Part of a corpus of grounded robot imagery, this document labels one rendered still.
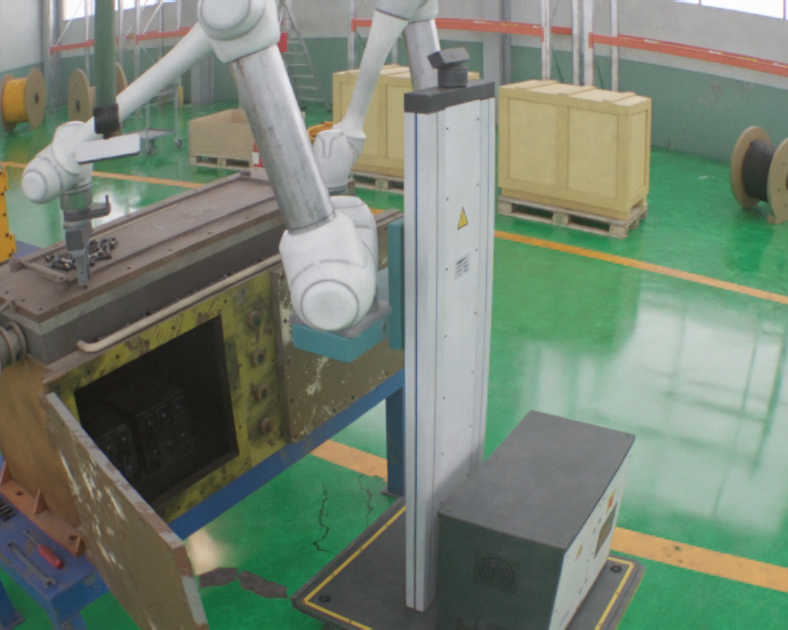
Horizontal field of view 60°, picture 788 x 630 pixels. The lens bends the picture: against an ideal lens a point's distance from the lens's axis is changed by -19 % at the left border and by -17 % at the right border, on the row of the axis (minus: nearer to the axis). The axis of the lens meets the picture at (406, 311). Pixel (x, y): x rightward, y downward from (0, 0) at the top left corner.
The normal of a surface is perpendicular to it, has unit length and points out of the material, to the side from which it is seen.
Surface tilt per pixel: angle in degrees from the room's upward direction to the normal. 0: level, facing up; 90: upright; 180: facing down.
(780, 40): 90
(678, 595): 0
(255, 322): 90
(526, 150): 90
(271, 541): 0
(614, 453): 0
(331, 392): 90
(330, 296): 100
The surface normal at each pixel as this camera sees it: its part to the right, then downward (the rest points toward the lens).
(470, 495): 0.00, -0.91
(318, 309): 0.05, 0.49
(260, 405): 0.84, 0.22
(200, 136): -0.55, 0.34
